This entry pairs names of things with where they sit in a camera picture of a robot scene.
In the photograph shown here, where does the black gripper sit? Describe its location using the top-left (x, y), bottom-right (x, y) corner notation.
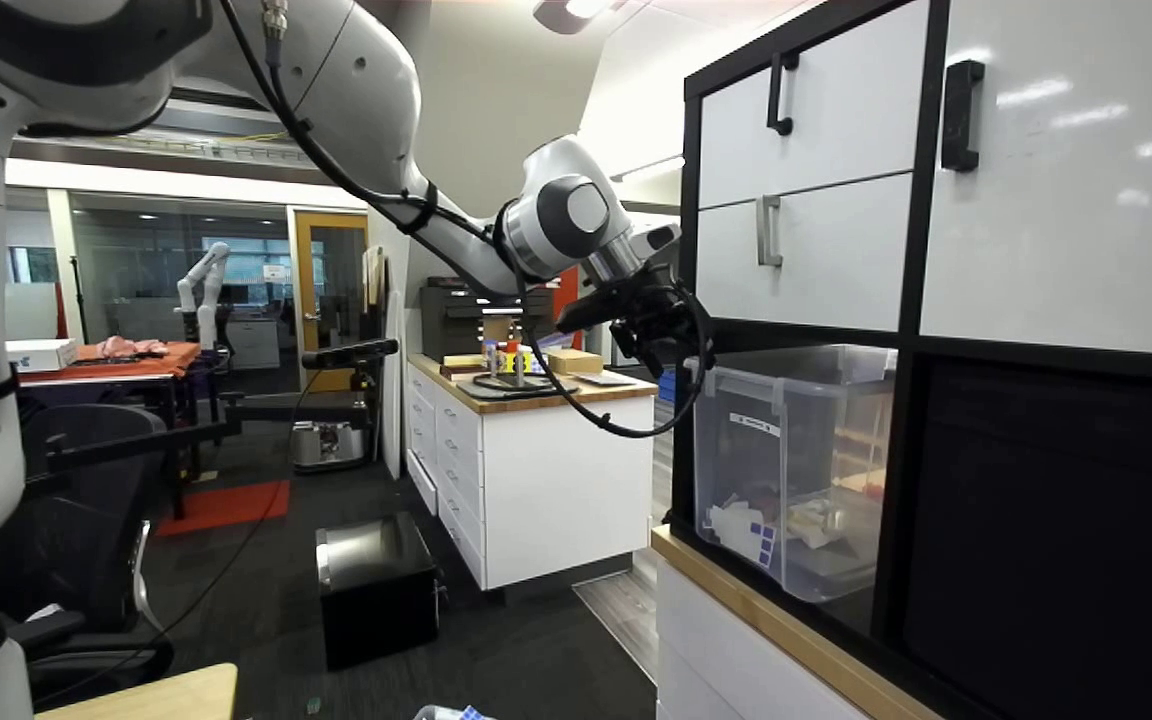
top-left (557, 249), bottom-right (713, 371)

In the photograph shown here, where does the clear plastic storage bucket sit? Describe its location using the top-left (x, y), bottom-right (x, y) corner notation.
top-left (690, 343), bottom-right (896, 604)

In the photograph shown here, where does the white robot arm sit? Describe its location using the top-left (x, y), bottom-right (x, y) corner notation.
top-left (0, 0), bottom-right (713, 720)

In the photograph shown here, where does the white lower drawer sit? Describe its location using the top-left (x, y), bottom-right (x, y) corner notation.
top-left (697, 171), bottom-right (912, 332)

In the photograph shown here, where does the white drawer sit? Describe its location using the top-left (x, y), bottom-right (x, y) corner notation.
top-left (697, 171), bottom-right (912, 332)
top-left (697, 0), bottom-right (933, 208)

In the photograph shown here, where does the black printer machine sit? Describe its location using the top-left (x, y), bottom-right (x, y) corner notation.
top-left (418, 276), bottom-right (550, 362)

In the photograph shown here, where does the white island cabinet wood top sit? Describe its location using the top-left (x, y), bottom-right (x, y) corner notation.
top-left (404, 358), bottom-right (652, 594)

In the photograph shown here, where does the white upper drawer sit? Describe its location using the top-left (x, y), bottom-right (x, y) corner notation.
top-left (697, 0), bottom-right (933, 208)

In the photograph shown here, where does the black cube shelf unit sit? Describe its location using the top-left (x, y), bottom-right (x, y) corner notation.
top-left (667, 0), bottom-right (1152, 720)

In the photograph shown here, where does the white counter cabinet wood top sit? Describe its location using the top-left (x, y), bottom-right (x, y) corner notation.
top-left (652, 528), bottom-right (941, 720)

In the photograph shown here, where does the black box on floor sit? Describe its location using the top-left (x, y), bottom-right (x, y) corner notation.
top-left (317, 513), bottom-right (440, 673)

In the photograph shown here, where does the red floor mat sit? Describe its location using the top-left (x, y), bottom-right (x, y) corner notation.
top-left (155, 479), bottom-right (288, 541)

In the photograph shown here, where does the white cabinet door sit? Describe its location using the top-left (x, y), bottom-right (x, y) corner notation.
top-left (919, 0), bottom-right (1152, 358)

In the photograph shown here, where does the white box on table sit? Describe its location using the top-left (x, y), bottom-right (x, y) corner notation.
top-left (4, 339), bottom-right (74, 378)

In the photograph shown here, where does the black office chair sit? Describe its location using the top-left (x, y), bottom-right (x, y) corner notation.
top-left (0, 404), bottom-right (173, 712)

